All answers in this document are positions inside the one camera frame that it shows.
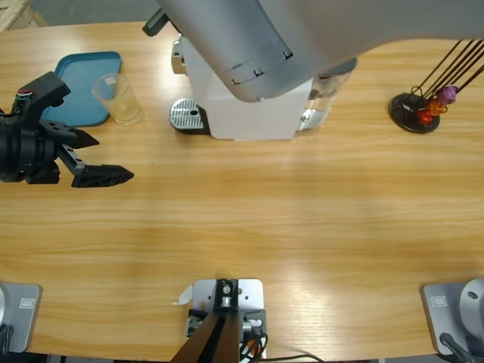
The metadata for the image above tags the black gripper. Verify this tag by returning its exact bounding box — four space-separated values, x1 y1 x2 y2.
141 8 169 37
17 119 135 189

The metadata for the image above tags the white capsule coffee machine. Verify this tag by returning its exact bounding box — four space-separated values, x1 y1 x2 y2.
169 33 315 141

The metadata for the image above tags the red coffee capsule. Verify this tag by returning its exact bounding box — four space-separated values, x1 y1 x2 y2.
415 108 436 126

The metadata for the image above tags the orange coffee capsule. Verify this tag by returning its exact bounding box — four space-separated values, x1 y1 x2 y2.
427 96 449 115

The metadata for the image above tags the clear drinking glass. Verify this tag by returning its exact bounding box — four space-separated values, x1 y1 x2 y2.
91 73 145 127

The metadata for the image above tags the teal plastic tray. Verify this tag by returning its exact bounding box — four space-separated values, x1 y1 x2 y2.
39 51 124 128

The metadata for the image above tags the metal drip tray grille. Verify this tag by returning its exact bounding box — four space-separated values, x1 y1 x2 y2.
169 97 211 135

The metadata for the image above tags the wooden pallet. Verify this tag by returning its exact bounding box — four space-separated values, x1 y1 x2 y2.
0 0 48 32

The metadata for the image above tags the white tape scrap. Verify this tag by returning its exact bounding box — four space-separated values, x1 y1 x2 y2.
172 284 194 306

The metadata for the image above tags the black capsule holder with rods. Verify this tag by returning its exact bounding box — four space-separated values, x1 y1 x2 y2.
388 37 484 134

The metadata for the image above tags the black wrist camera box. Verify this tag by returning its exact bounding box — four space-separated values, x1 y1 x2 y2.
14 71 72 126

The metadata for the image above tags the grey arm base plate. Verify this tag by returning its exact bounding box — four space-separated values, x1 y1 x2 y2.
420 278 484 356
0 282 43 353

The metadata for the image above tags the black base cable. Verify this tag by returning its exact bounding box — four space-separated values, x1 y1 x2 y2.
439 331 473 363
0 324 15 355

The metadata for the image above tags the dark camera mount post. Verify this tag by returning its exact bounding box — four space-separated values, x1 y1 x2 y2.
169 278 242 363

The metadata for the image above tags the orange white cable bundle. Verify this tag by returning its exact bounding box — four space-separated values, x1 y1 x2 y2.
238 332 270 360

